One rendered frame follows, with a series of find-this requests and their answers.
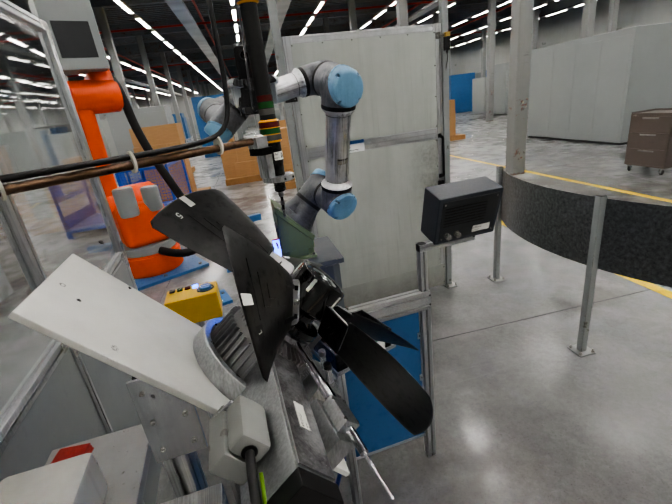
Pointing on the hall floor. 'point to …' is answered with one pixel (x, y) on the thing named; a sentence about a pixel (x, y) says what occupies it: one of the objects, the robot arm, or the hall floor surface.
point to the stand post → (185, 474)
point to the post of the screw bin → (350, 451)
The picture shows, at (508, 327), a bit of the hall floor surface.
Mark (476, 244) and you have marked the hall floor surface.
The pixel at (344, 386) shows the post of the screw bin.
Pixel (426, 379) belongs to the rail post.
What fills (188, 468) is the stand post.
